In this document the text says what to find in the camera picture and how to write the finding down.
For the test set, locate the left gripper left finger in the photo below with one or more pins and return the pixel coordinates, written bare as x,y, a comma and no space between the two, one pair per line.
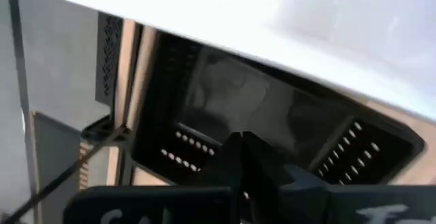
153,205

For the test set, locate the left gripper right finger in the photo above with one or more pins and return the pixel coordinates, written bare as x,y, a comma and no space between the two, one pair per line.
306,205

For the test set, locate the black perforated plastic basket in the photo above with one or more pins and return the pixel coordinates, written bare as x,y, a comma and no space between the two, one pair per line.
238,91

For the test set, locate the white plastic basket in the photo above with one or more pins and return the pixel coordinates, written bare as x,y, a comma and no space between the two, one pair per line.
306,30

